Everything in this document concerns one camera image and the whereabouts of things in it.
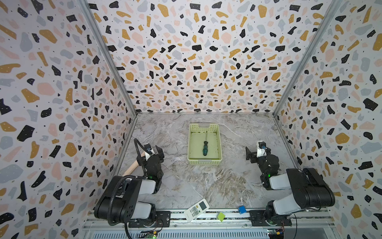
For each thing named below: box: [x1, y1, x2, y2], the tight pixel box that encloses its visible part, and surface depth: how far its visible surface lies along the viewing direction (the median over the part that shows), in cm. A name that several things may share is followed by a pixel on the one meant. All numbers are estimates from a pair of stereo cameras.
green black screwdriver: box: [202, 130, 209, 156], surface depth 102 cm
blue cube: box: [238, 205, 248, 215], surface depth 79 cm
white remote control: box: [183, 198, 210, 223], surface depth 77 cm
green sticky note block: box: [217, 212, 226, 223], surface depth 76 cm
